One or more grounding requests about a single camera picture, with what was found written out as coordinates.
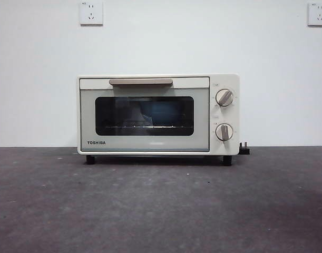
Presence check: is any black power plug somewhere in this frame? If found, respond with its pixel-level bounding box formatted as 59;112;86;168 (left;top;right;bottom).
239;141;251;155

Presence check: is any cream Toshiba toaster oven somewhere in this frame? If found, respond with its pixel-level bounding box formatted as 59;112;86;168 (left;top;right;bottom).
77;73;240;166

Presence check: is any oven wire rack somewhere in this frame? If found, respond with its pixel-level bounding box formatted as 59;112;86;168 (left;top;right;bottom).
104;125;184;130

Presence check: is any beige oven temperature knob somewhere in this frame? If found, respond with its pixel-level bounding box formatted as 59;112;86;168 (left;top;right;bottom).
215;89;235;108

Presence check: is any beige oven timer knob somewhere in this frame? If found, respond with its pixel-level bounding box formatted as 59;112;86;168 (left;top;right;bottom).
215;123;234;143

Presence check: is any blue ribbed bowl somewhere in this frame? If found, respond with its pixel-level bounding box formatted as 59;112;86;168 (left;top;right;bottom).
138;101;179;128

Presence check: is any white wall socket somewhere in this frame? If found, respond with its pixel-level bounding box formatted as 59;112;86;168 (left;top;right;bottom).
80;1;104;26
307;2;322;27

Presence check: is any oven door with beige handle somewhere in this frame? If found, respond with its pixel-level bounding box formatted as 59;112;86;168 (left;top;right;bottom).
79;76;210;153

